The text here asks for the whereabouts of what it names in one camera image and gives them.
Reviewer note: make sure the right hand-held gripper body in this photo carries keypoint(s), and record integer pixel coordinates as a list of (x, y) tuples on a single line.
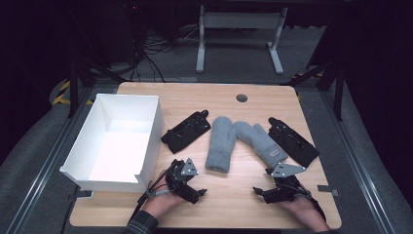
[(285, 191)]

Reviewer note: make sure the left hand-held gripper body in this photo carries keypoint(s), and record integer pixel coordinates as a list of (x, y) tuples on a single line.
[(181, 185)]

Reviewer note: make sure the grey mitten with label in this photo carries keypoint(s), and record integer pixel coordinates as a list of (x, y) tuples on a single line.
[(263, 143)]

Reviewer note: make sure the black holder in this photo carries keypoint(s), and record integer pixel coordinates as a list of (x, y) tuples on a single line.
[(186, 131)]

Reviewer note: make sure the plain grey mitten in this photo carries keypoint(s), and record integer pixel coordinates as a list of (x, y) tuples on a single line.
[(220, 146)]

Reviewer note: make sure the white box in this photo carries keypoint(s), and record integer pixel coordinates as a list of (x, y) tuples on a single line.
[(120, 146)]

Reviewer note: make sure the person's left hand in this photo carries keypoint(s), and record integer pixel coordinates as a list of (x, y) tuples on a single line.
[(160, 203)]

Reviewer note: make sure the person's right hand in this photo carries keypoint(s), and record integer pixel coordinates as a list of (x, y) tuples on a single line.
[(308, 213)]

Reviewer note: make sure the grey round table grommet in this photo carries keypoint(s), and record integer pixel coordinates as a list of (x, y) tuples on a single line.
[(242, 98)]

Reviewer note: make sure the black metal stand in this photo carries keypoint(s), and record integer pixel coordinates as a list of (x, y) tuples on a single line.
[(339, 94), (73, 87)]

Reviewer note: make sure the yellow black hazard tape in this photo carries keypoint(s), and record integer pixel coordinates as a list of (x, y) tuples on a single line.
[(61, 96)]

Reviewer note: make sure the grey table bracket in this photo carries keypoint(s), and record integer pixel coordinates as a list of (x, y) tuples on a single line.
[(328, 189), (85, 194)]

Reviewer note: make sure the aluminium floor rail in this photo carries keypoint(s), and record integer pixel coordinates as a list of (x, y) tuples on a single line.
[(360, 169), (45, 169)]

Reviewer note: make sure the white metal desk frame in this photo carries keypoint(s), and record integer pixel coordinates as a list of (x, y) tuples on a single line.
[(240, 20)]

